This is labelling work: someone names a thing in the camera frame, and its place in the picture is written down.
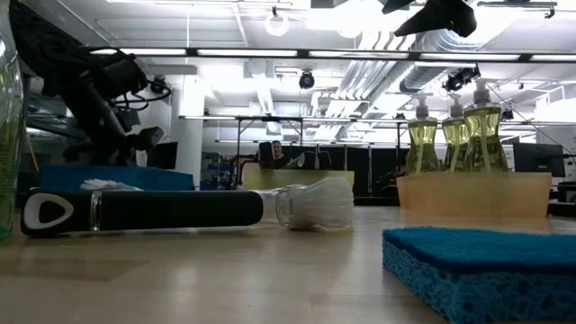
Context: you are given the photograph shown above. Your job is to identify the yellow plastic bin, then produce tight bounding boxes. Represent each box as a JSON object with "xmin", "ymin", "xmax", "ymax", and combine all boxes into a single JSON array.
[{"xmin": 242, "ymin": 168, "xmax": 356, "ymax": 194}]

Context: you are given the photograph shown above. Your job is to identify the person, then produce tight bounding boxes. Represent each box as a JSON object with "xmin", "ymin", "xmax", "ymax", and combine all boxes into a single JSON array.
[{"xmin": 269, "ymin": 139, "xmax": 292, "ymax": 170}]

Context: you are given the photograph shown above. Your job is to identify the black ceiling device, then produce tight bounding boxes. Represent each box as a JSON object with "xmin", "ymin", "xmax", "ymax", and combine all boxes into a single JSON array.
[{"xmin": 443, "ymin": 65, "xmax": 482, "ymax": 94}]

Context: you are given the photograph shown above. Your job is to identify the black partition panel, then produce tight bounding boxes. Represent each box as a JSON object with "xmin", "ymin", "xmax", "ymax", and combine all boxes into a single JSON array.
[{"xmin": 287, "ymin": 144, "xmax": 406, "ymax": 199}]

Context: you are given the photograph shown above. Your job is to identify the white ring lamp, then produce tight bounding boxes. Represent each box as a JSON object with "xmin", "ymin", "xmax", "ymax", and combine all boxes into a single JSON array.
[{"xmin": 264, "ymin": 11, "xmax": 291, "ymax": 38}]

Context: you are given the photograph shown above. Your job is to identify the blue scrub sponge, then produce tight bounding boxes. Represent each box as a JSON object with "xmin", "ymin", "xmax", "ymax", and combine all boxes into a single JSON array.
[{"xmin": 381, "ymin": 226, "xmax": 576, "ymax": 324}]

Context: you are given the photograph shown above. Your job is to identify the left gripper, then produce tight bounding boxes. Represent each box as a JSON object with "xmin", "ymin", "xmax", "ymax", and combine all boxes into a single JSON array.
[{"xmin": 61, "ymin": 74, "xmax": 166, "ymax": 167}]

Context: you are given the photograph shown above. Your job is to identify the orange plastic bin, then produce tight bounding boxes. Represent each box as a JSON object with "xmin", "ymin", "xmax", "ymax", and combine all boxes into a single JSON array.
[{"xmin": 395, "ymin": 171, "xmax": 554, "ymax": 220}]

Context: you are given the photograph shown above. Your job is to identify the blue plastic bin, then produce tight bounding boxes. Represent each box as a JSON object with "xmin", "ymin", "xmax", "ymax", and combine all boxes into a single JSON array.
[{"xmin": 39, "ymin": 163, "xmax": 195, "ymax": 193}]

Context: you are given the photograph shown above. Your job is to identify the black aluminium table frame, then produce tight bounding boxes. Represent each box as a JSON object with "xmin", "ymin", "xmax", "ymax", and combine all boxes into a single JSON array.
[{"xmin": 193, "ymin": 191, "xmax": 576, "ymax": 218}]

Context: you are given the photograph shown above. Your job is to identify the black overhead frame bar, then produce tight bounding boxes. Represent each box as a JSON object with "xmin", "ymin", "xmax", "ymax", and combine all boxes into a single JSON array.
[{"xmin": 85, "ymin": 46, "xmax": 576, "ymax": 64}]

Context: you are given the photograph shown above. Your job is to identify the black monitor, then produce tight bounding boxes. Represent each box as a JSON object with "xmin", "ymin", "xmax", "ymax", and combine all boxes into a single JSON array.
[
  {"xmin": 512, "ymin": 142, "xmax": 567, "ymax": 179},
  {"xmin": 148, "ymin": 141, "xmax": 179, "ymax": 171}
]

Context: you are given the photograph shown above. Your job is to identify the white pillar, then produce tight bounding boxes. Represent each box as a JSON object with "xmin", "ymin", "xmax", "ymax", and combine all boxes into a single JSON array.
[{"xmin": 175, "ymin": 74, "xmax": 206, "ymax": 188}]

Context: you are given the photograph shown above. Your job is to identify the silver ventilation duct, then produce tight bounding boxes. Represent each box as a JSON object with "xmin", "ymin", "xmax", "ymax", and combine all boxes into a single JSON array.
[{"xmin": 337, "ymin": 26, "xmax": 496, "ymax": 100}]

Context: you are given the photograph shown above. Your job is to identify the black workbench frame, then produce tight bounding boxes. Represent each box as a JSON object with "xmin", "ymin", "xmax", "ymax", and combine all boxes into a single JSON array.
[{"xmin": 178, "ymin": 114, "xmax": 409, "ymax": 190}]

